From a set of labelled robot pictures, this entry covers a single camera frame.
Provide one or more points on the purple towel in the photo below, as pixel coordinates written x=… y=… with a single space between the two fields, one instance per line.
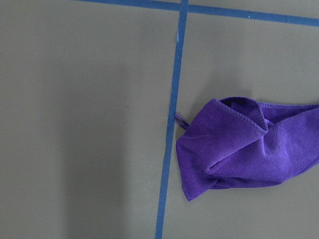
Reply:
x=238 y=142

